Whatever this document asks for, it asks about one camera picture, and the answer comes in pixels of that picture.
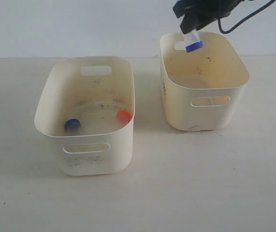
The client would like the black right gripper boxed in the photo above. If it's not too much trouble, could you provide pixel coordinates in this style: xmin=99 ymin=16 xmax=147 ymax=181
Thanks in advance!
xmin=173 ymin=0 xmax=239 ymax=34

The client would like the blue-capped tube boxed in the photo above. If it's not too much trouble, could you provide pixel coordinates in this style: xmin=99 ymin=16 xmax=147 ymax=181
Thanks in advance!
xmin=183 ymin=29 xmax=203 ymax=53

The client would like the orange-capped tube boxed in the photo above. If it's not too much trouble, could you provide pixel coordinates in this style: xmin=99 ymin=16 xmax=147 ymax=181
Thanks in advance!
xmin=116 ymin=109 xmax=131 ymax=125

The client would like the cream plastic bin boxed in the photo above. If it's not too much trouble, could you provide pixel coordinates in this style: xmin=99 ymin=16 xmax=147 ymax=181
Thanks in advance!
xmin=34 ymin=56 xmax=135 ymax=176
xmin=160 ymin=32 xmax=250 ymax=131

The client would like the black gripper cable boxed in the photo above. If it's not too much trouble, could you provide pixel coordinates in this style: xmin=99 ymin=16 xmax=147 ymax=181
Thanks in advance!
xmin=216 ymin=0 xmax=276 ymax=34

